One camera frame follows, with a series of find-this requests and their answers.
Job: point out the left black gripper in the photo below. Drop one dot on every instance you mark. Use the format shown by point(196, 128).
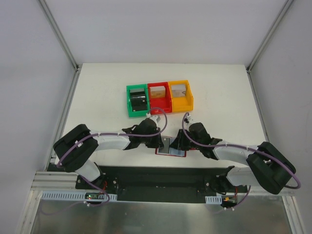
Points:
point(158, 140)

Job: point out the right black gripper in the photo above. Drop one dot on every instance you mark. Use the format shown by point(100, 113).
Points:
point(183, 140)

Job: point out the black VIP credit card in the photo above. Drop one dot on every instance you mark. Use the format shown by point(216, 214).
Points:
point(166, 145)

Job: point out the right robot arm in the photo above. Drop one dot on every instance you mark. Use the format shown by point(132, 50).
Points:
point(263, 164)

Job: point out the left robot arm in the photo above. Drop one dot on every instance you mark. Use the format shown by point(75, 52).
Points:
point(75, 148)

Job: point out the black card in green bin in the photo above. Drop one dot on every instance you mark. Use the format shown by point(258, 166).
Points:
point(138, 99)

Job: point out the red plastic bin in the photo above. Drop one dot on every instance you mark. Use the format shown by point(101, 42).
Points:
point(160, 96)

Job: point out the green plastic bin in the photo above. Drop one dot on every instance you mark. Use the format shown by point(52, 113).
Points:
point(132, 114)

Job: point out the yellow plastic bin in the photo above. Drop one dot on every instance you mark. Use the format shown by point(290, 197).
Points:
point(181, 96)

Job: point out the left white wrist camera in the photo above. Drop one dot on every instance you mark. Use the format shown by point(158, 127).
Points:
point(155, 118)

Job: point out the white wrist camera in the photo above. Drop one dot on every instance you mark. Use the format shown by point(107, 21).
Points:
point(188, 120)
point(155, 118)

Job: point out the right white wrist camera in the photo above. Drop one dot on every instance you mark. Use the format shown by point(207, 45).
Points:
point(188, 120)

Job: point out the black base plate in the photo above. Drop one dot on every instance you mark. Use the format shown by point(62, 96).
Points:
point(165, 184)

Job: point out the right white cable duct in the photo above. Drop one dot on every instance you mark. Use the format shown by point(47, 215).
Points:
point(214, 200)

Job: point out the white cable duct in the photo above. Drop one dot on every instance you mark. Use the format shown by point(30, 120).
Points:
point(77, 196)
point(214, 200)

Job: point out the left aluminium frame post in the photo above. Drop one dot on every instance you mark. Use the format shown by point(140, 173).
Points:
point(57, 32)

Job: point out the aluminium frame post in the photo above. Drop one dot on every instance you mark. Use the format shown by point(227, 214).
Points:
point(57, 32)
point(270, 33)

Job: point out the left white cable duct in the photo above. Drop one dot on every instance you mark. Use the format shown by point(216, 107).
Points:
point(77, 196)

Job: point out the right aluminium frame post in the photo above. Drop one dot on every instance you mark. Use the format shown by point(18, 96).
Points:
point(270, 33)

